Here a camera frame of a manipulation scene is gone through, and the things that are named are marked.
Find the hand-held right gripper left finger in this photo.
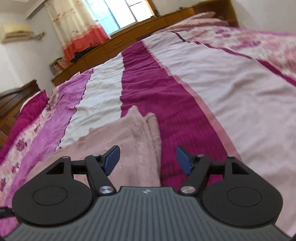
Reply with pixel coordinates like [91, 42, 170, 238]
[46, 145, 121, 196]

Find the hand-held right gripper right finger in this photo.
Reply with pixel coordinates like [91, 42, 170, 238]
[176, 146, 252, 195]

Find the pink knitted cardigan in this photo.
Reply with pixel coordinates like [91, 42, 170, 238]
[28, 105, 162, 189]

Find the striped floral bedspread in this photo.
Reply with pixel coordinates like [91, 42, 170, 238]
[0, 11, 296, 235]

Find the row of books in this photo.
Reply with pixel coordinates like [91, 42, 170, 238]
[49, 57, 67, 76]

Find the dark cloth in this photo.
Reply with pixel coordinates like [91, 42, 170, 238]
[69, 45, 97, 63]

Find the dark wooden headboard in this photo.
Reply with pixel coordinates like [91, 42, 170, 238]
[0, 79, 42, 149]

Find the long wooden cabinet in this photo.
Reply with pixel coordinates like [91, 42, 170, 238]
[51, 0, 239, 86]

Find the pink knitted blanket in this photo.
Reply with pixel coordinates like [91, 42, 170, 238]
[151, 11, 229, 35]

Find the cream and orange curtain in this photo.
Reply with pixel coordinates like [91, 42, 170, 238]
[45, 0, 111, 64]

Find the window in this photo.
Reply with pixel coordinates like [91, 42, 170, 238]
[85, 0, 160, 36]

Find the black strap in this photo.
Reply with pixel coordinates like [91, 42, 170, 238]
[0, 207, 15, 219]

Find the wall air conditioner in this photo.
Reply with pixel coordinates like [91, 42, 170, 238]
[1, 23, 34, 44]

